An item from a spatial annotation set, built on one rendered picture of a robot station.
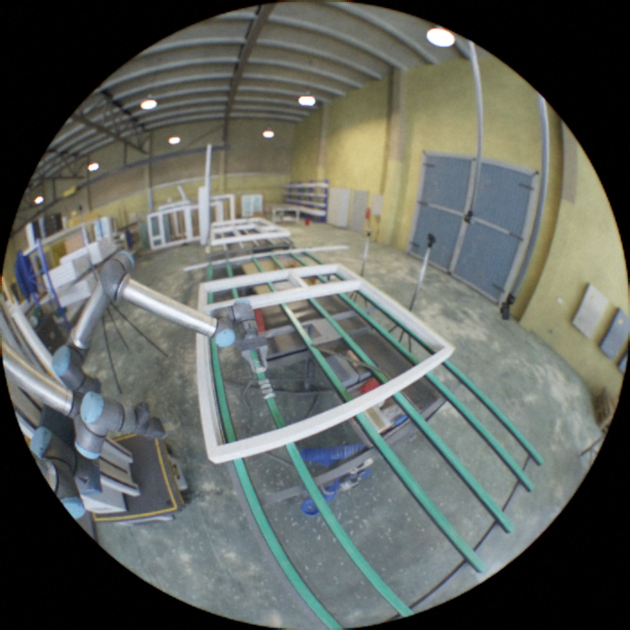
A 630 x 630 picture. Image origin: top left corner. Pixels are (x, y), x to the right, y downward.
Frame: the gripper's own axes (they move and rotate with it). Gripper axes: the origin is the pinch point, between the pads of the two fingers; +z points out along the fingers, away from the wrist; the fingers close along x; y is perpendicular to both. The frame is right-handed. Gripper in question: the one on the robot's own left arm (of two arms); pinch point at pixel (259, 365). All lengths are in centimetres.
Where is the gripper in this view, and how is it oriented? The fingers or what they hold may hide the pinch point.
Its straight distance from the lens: 98.5
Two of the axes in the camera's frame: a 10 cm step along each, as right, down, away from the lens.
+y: -3.4, 3.4, 8.8
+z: 3.3, 9.2, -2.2
